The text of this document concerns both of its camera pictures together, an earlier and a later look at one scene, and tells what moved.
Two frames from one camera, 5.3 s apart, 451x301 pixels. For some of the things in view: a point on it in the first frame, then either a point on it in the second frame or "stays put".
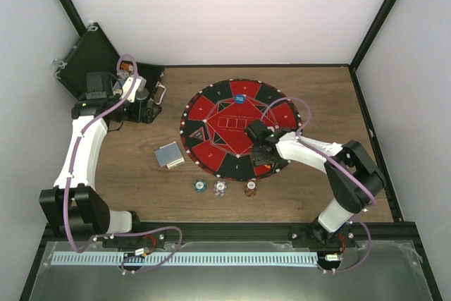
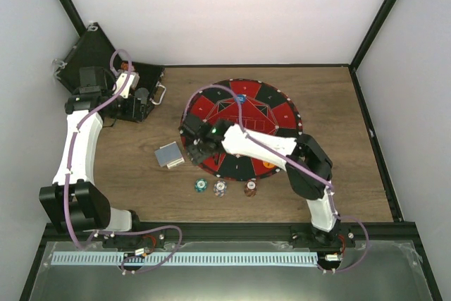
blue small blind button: x=240 y=99 stays put
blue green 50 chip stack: x=200 y=185 stays put
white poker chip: x=220 y=188 stays put
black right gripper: x=258 y=161 → x=195 y=156
